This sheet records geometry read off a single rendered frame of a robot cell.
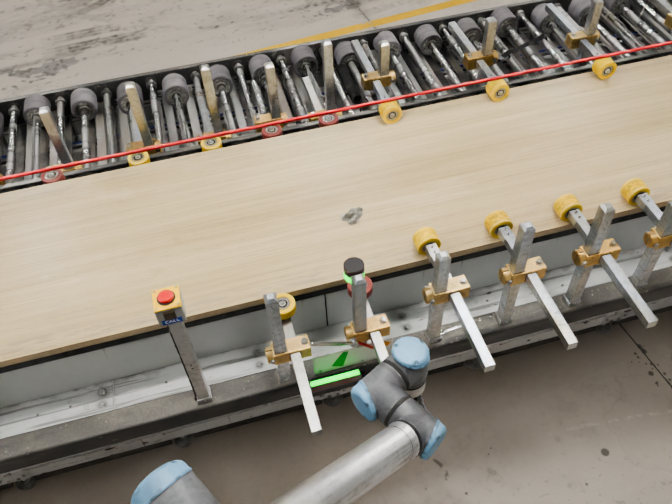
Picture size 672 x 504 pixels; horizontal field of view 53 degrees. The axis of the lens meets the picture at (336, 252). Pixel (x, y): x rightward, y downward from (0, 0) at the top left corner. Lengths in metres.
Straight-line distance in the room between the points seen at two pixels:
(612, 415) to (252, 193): 1.73
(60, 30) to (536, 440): 4.26
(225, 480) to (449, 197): 1.41
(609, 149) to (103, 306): 1.86
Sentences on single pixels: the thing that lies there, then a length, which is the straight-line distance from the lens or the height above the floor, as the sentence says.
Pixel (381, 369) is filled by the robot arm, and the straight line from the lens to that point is 1.61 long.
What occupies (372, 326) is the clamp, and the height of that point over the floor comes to 0.87.
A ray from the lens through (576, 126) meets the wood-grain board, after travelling 2.76.
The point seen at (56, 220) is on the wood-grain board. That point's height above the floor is 0.90.
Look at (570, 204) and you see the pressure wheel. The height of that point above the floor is 0.98.
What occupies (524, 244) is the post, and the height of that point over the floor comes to 1.10.
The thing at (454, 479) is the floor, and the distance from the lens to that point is 2.79.
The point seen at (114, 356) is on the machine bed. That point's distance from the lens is 2.29.
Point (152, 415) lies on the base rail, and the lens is 2.19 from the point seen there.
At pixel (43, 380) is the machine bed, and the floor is 0.71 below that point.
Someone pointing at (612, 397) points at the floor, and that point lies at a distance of 3.09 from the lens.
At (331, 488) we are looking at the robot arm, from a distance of 1.34.
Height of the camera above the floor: 2.57
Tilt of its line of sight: 50 degrees down
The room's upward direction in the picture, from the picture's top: 3 degrees counter-clockwise
